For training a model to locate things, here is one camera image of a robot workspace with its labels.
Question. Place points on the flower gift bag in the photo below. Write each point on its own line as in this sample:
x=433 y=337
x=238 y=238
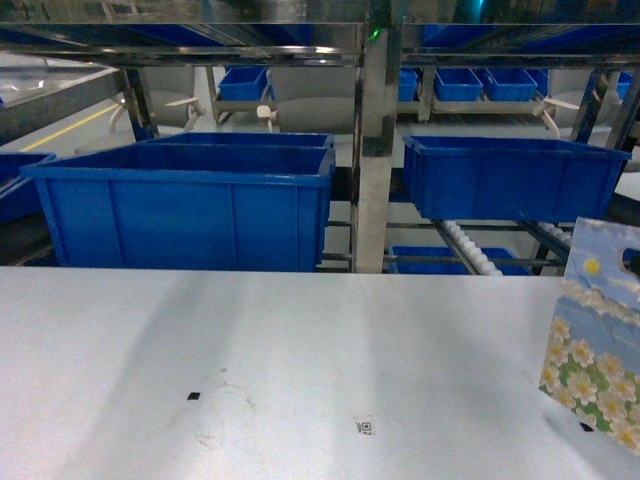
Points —
x=591 y=364

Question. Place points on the blue bin lower left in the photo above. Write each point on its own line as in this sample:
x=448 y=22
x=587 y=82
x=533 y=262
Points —
x=197 y=201

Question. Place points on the blue bin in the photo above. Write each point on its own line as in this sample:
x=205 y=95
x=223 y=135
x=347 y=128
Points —
x=509 y=179
x=197 y=201

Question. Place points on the blue bin lower right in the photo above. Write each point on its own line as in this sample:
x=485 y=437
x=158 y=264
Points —
x=509 y=179

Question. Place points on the QR code sticker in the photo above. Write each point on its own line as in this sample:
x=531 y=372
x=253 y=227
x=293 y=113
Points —
x=365 y=424

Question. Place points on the steel rack upright post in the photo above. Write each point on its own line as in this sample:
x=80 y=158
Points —
x=376 y=112

